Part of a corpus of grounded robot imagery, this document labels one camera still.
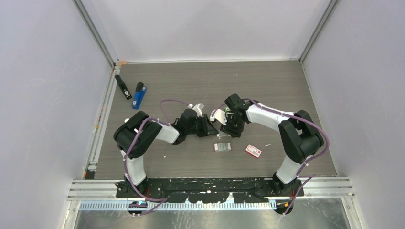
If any slotted cable duct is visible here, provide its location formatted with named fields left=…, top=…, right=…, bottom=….
left=79, top=200, right=277, bottom=211

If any staple tray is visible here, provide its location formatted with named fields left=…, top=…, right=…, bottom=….
left=214, top=143, right=231, bottom=152
left=216, top=131, right=230, bottom=139

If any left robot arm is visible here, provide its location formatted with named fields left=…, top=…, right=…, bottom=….
left=113, top=108, right=219, bottom=198

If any blue stapler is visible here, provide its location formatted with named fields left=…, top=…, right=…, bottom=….
left=132, top=81, right=147, bottom=110

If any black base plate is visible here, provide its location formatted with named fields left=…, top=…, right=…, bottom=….
left=115, top=177, right=304, bottom=204

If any black stapler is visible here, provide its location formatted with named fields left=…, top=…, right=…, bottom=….
left=115, top=74, right=132, bottom=100

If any red staple box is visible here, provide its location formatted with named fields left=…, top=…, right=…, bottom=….
left=245, top=145, right=262, bottom=158

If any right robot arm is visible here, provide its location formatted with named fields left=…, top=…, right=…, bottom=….
left=210, top=94, right=326, bottom=196

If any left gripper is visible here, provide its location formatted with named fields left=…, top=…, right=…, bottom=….
left=185, top=114, right=218, bottom=137

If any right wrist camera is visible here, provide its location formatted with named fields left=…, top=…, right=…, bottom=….
left=209, top=109, right=227, bottom=125

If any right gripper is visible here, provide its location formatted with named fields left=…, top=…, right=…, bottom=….
left=221, top=113, right=245, bottom=137

